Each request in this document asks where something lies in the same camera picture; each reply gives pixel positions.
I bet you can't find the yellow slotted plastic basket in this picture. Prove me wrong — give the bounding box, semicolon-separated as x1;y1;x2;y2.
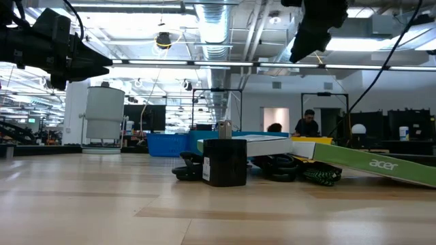
291;136;334;146

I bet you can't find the silver ribbed ventilation duct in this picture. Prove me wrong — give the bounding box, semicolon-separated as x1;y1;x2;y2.
194;0;233;120

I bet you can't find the black cabinet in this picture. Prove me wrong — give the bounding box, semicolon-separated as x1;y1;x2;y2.
349;110;384;142
387;108;432;140

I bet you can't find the black monitor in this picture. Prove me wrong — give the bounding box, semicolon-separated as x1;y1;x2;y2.
123;104;167;133

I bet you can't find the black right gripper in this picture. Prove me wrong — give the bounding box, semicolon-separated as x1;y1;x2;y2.
289;0;348;64

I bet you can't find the black power adapter block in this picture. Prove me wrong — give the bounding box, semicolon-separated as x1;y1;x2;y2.
202;119;249;188

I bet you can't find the long ceiling light strip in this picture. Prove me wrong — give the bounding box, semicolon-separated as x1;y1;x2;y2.
112;59;436;72

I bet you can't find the green white acer box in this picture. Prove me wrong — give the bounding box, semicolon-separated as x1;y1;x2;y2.
291;141;436;189

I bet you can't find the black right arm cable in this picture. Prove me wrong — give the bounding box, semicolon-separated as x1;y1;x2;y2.
327;0;424;137

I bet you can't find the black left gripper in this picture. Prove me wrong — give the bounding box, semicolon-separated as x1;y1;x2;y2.
47;32;113;84

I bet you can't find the teal plastic bin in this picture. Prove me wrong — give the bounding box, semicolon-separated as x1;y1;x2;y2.
186;131;290;157

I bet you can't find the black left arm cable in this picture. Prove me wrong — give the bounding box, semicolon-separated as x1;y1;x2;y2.
62;0;85;41

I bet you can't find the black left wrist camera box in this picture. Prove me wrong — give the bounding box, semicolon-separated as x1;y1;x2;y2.
50;73;69;91

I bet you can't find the black stair railing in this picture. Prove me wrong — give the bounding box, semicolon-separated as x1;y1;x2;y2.
0;118;38;144

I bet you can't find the black hanging cord reel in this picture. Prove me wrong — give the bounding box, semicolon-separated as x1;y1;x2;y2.
155;31;172;50

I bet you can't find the green black braided cable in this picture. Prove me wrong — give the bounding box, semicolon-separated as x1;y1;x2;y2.
301;162;343;187

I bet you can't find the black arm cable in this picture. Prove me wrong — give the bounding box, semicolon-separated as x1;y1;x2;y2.
62;0;85;41
327;0;424;137

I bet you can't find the blue slotted plastic basket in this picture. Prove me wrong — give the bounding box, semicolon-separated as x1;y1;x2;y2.
146;132;189;158

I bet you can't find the white cylindrical tank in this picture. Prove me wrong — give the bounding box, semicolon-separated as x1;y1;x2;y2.
81;86;126;154

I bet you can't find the black metal frame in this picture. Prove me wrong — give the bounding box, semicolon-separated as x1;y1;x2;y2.
300;92;350;137
191;87;243;132

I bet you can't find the black cable coil red strap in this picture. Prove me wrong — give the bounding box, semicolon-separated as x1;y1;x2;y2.
253;153;300;182

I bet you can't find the white flat cardboard box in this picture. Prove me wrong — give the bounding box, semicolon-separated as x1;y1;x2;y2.
196;134;294;158

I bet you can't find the silver slanted ventilation duct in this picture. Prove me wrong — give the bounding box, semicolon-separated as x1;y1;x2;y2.
272;0;345;65

